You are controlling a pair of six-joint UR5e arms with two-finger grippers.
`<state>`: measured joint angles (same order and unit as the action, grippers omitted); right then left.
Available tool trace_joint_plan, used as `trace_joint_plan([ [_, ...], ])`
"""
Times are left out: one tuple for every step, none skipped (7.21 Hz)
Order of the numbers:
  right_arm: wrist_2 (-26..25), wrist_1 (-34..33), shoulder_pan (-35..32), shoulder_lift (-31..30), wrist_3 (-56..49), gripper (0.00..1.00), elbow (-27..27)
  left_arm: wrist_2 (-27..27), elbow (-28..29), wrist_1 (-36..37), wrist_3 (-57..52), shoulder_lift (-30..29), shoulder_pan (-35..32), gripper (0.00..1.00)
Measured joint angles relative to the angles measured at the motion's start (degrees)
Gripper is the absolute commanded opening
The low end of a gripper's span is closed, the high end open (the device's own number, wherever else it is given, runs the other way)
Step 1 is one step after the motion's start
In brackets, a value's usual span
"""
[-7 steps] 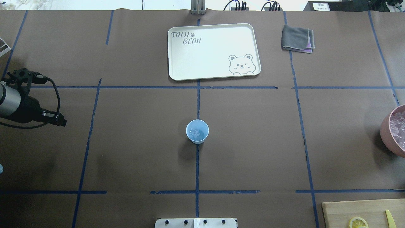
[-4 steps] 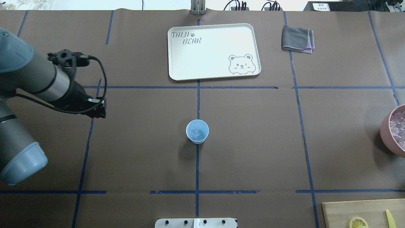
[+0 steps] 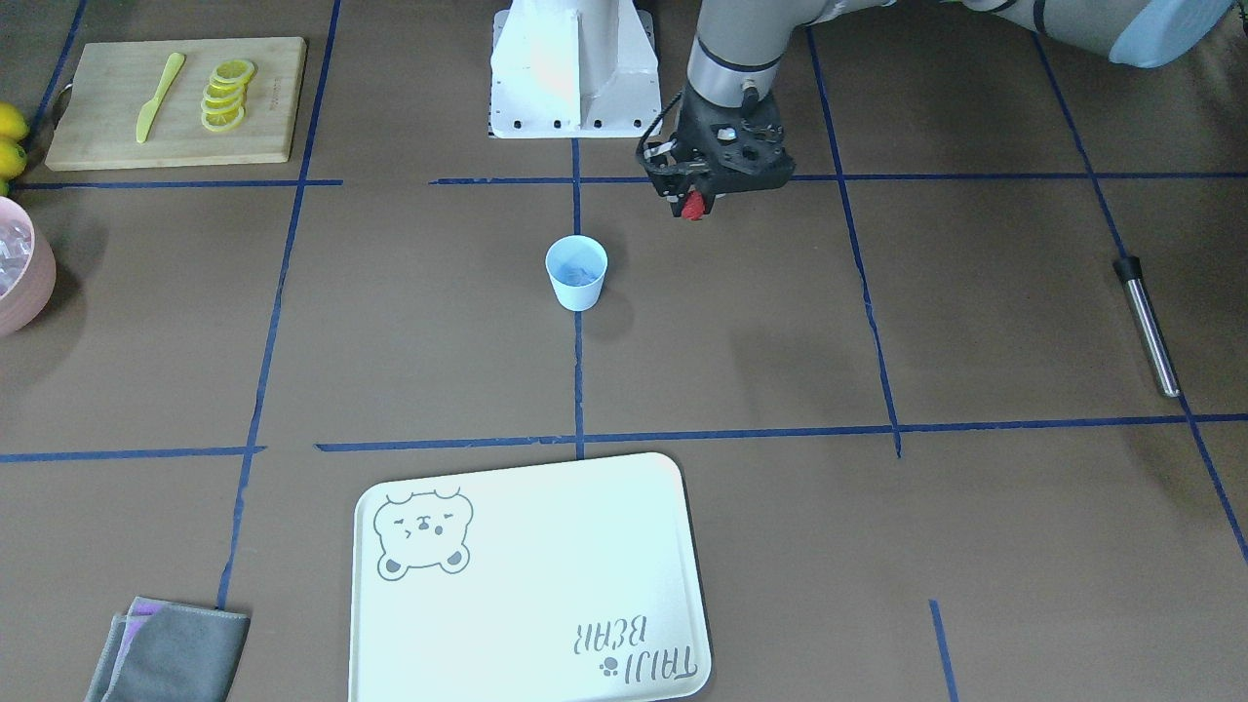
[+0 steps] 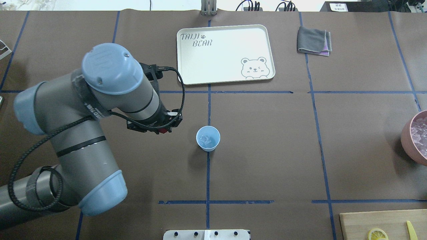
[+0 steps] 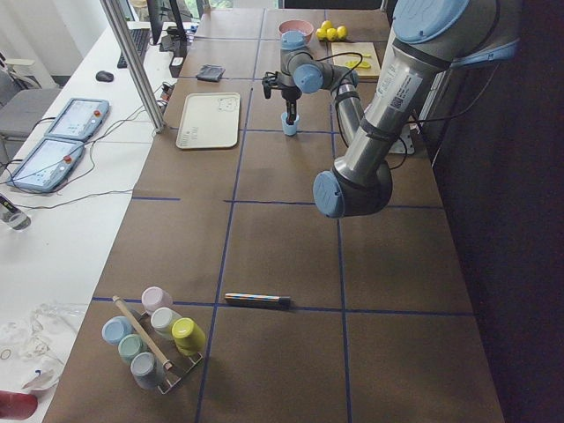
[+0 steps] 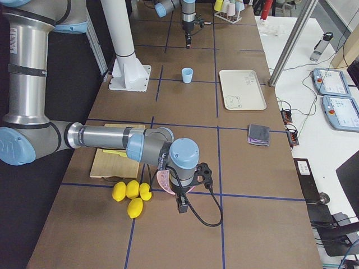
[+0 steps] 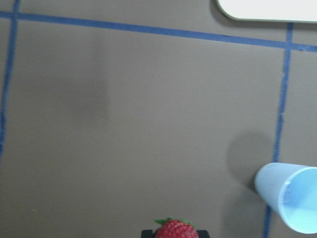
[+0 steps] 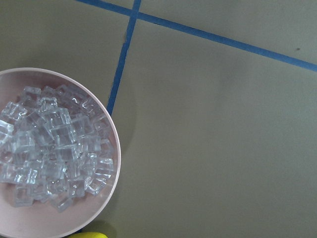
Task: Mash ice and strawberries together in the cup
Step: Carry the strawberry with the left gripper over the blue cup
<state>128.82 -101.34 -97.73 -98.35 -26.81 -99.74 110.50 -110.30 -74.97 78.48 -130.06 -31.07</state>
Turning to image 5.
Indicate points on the yellow-green plastic cup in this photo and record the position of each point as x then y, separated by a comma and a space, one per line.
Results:
188, 337

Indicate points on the teach pendant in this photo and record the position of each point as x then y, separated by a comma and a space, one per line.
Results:
47, 165
79, 120

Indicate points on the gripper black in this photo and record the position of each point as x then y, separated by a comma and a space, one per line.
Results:
289, 95

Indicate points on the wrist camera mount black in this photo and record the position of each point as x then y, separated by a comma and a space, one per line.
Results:
270, 81

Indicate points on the grey folded cloth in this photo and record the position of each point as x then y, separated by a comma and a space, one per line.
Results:
210, 73

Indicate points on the lemon slices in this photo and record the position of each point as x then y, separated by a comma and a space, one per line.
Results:
352, 65

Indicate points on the blue plastic cup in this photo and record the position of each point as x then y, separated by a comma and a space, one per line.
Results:
115, 329

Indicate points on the pink plastic cup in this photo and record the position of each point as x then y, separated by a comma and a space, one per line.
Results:
154, 297

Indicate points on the green plastic cup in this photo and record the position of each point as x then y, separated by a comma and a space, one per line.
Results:
130, 347

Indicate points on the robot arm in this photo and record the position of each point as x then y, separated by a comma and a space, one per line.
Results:
426, 38

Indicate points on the grey-blue plastic cup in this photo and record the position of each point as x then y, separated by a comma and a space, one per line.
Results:
147, 371

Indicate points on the clear plastic bag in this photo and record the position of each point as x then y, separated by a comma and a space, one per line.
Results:
35, 348

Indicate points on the white plastic cup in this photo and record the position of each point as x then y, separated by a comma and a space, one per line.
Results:
162, 321

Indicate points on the pink bowl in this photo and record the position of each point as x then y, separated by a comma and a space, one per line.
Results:
302, 26

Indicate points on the yellow lemon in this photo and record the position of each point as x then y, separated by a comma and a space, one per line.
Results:
331, 34
321, 33
342, 32
327, 24

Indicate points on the red can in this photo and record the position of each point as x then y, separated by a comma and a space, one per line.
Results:
17, 406

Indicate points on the clear acrylic cup rack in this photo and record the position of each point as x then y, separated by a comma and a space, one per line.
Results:
176, 366

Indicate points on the light blue cup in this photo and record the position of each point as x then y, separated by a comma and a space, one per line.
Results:
289, 129

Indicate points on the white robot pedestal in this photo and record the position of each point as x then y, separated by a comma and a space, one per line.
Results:
404, 144

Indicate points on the black computer mouse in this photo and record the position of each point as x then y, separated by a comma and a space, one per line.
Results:
104, 76

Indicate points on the aluminium frame post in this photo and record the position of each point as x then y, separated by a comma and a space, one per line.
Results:
119, 26

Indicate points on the cream bear tray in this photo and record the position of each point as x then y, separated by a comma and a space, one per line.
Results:
209, 121

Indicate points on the steel muddler black tip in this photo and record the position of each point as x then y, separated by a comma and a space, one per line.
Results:
258, 299

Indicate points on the wooden cutting board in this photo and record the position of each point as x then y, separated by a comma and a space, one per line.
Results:
365, 47

